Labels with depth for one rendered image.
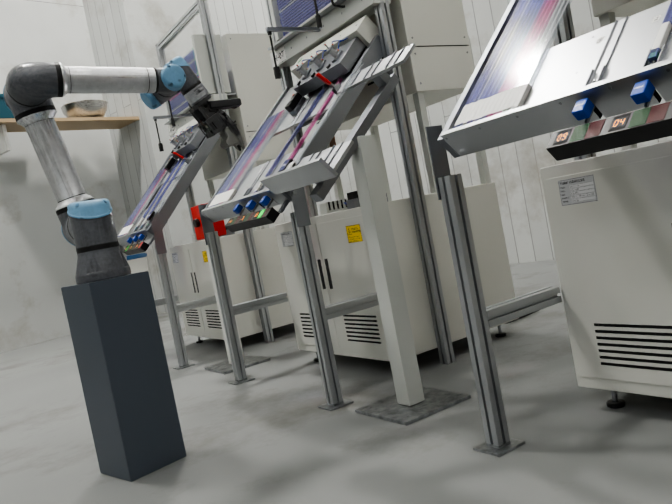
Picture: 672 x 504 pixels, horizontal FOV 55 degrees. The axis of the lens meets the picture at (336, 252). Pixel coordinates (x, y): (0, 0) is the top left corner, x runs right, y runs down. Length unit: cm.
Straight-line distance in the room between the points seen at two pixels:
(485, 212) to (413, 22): 77
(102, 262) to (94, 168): 519
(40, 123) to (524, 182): 374
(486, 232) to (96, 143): 518
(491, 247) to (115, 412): 152
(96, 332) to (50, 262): 488
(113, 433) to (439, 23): 184
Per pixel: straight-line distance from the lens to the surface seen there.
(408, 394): 197
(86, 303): 189
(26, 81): 201
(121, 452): 194
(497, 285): 265
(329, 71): 244
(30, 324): 664
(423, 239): 235
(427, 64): 257
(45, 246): 673
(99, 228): 192
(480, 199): 262
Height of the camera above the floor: 59
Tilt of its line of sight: 3 degrees down
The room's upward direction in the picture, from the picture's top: 11 degrees counter-clockwise
